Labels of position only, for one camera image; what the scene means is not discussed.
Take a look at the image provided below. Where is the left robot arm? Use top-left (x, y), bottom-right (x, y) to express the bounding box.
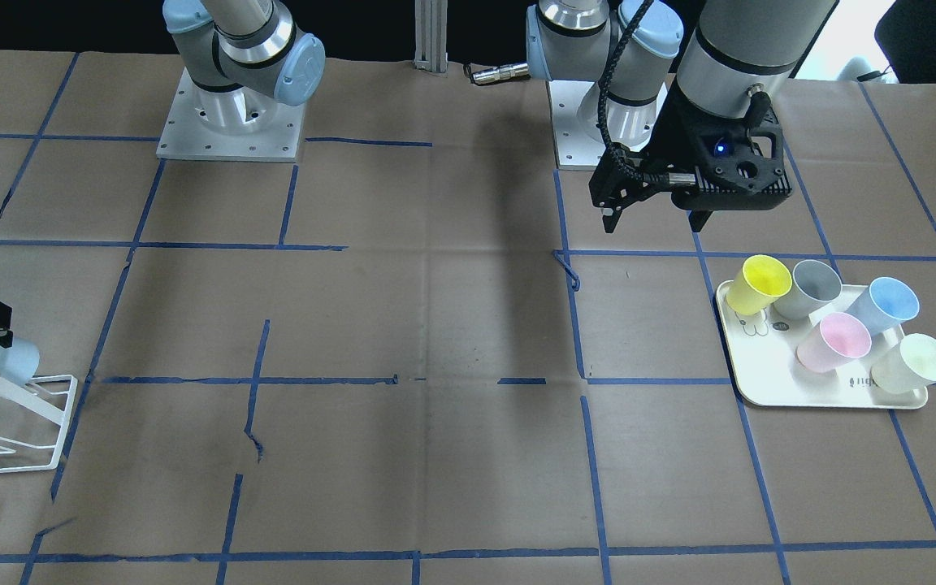
top-left (525, 1), bottom-right (834, 233)

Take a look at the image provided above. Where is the grey plastic cup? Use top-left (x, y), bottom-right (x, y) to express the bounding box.
top-left (773, 259), bottom-right (843, 321)

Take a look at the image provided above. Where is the pale green plastic cup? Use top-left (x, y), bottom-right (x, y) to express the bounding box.
top-left (870, 333), bottom-right (936, 395)

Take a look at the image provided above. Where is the cream serving tray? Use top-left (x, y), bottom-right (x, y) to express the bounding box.
top-left (716, 280), bottom-right (929, 409)

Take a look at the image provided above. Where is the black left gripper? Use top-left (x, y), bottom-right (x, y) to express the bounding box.
top-left (602, 85), bottom-right (792, 234)

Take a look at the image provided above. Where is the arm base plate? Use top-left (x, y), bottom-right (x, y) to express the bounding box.
top-left (156, 70), bottom-right (307, 163)
top-left (547, 80), bottom-right (672, 171)

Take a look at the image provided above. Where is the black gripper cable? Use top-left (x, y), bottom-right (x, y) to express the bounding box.
top-left (596, 0), bottom-right (684, 192)

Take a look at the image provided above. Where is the white wire cup rack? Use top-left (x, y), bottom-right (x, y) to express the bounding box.
top-left (0, 375), bottom-right (78, 474)

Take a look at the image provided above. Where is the yellow plastic cup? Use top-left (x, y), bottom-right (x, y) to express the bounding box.
top-left (725, 254), bottom-right (794, 315)

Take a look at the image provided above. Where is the pink plastic cup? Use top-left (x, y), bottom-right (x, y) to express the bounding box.
top-left (795, 312), bottom-right (873, 373)

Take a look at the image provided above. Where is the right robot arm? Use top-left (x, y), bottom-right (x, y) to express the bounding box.
top-left (162, 1), bottom-right (326, 140)

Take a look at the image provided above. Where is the aluminium frame post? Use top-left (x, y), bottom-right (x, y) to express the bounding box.
top-left (414, 0), bottom-right (449, 76)

